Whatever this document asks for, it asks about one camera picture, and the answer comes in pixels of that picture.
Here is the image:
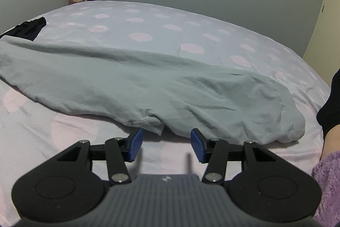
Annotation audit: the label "pink dotted bed sheet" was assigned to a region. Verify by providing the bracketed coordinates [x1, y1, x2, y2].
[0, 0, 331, 227]

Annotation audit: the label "person's bare leg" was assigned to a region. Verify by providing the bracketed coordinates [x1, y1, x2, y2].
[321, 123, 340, 165]

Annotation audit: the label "light grey pants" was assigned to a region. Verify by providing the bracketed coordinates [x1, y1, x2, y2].
[0, 36, 306, 145]

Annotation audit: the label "black garment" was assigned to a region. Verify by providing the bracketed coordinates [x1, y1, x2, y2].
[0, 17, 47, 42]

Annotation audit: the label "purple fleece clothing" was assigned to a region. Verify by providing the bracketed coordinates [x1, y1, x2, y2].
[311, 151, 340, 227]

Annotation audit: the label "black sock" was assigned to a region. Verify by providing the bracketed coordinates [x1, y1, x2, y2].
[316, 72, 340, 140]

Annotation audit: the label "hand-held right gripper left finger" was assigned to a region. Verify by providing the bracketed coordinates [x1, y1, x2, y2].
[56, 128, 144, 185]

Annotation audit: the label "cream door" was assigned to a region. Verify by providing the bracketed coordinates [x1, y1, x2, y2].
[302, 0, 340, 76]

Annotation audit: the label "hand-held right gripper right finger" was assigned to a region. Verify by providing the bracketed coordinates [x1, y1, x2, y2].
[190, 128, 278, 186]

